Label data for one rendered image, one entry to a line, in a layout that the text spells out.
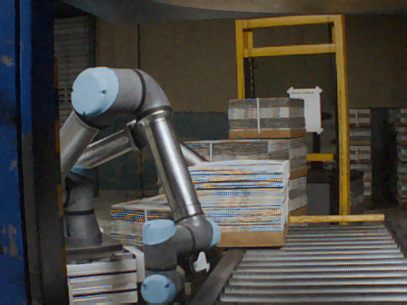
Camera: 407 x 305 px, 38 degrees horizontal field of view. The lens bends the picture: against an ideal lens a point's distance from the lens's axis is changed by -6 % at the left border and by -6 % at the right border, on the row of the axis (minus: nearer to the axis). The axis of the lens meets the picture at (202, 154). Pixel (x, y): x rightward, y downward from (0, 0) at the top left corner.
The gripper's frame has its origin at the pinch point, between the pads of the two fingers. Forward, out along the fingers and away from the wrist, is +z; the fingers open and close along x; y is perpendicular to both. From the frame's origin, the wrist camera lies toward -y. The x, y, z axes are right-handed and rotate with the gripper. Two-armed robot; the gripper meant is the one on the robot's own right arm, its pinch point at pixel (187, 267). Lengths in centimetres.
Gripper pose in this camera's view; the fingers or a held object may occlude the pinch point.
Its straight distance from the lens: 171.3
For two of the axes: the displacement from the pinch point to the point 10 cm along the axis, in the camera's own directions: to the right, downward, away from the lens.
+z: 1.8, -0.5, 9.8
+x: -9.8, 0.3, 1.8
